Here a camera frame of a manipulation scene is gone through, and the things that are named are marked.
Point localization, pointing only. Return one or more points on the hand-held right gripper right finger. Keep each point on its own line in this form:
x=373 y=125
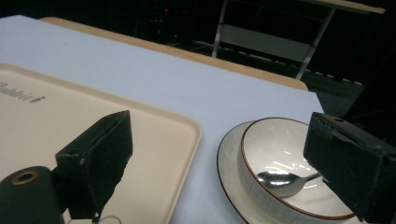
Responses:
x=351 y=161

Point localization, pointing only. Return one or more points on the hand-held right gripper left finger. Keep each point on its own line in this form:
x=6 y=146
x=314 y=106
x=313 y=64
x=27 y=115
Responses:
x=99 y=155

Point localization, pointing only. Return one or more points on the metal spoon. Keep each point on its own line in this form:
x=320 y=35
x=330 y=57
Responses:
x=277 y=183

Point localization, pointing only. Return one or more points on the beige plastic tray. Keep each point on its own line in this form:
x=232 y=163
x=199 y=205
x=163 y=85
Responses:
x=62 y=121

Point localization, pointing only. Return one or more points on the white bowl with brown rim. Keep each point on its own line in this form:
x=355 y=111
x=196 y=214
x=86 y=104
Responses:
x=274 y=143

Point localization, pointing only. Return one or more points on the white plate with dark rim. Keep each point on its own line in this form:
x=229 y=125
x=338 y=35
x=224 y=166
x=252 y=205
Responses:
x=227 y=161

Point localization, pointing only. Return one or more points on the metal frame chair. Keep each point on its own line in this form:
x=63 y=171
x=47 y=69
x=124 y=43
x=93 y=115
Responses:
x=258 y=39

